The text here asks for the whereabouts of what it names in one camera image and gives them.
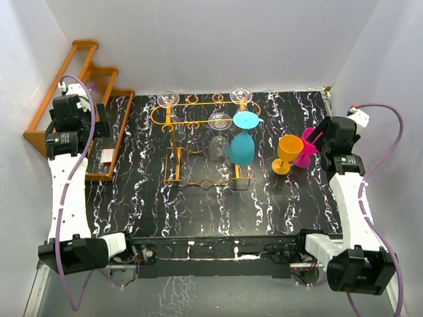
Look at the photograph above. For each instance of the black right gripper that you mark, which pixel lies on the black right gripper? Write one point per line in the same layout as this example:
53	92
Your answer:
316	132

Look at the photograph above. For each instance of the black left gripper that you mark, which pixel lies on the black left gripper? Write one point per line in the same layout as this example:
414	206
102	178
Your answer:
100	129

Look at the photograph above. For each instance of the pink plastic wine glass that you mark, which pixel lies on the pink plastic wine glass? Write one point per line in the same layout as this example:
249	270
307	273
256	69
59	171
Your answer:
304	158

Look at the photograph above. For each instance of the orange plastic wine glass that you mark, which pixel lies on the orange plastic wine glass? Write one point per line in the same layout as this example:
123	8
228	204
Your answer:
289	148

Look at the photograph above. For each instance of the clear wine glass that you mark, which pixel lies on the clear wine glass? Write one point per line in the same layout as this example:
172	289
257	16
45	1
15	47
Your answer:
219	122
241	96
169	100

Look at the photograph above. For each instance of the blue plastic wine glass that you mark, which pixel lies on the blue plastic wine glass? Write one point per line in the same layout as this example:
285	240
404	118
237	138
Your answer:
242	147

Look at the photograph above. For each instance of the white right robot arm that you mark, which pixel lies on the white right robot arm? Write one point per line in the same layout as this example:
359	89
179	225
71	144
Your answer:
361	264

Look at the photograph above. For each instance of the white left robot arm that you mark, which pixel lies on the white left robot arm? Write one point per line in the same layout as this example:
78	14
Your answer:
70	247

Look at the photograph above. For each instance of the small red white box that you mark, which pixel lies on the small red white box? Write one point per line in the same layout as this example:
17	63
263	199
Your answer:
107	155

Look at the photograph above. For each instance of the orange wooden tiered shelf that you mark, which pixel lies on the orange wooden tiered shelf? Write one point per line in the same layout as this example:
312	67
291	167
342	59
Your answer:
100	81

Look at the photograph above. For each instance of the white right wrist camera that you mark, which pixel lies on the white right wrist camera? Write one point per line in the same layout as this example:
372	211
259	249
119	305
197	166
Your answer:
359	117

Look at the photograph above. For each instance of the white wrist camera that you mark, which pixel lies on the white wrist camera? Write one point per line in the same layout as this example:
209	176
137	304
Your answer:
76	89
359	117

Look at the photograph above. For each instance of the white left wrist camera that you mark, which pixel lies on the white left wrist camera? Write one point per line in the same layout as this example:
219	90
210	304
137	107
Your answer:
76	89

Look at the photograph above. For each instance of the gold wire wine glass rack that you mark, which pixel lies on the gold wire wine glass rack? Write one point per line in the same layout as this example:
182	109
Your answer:
187	162

